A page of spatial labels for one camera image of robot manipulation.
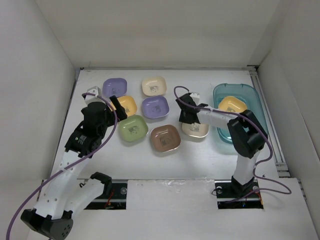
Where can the purple plate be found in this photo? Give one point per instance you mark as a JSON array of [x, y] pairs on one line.
[[154, 107], [114, 87]]

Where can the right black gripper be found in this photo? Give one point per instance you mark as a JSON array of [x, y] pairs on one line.
[[182, 119]]

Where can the yellow plate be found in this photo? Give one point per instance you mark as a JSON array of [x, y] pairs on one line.
[[232, 104], [129, 105]]

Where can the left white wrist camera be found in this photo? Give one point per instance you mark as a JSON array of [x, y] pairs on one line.
[[93, 94]]

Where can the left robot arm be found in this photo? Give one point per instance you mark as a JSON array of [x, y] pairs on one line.
[[63, 199]]

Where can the green plate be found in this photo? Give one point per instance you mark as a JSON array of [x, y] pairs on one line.
[[133, 128]]

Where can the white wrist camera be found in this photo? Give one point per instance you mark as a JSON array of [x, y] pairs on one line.
[[195, 97], [93, 94]]

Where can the cream plate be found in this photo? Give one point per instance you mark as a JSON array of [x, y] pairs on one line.
[[154, 86], [195, 130]]

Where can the yellow plate on table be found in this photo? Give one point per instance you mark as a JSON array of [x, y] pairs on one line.
[[129, 105]]

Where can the brown plate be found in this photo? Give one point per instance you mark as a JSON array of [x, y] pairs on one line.
[[165, 138]]

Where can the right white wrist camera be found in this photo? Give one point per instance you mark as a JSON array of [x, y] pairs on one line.
[[195, 97]]

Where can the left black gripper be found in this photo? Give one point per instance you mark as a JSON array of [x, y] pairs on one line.
[[120, 110]]

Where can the teal plastic bin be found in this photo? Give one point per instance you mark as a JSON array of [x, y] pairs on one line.
[[245, 93]]

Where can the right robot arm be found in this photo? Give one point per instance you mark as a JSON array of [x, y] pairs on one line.
[[247, 135]]

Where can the cream plate back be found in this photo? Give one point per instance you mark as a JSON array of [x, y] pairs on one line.
[[154, 86]]

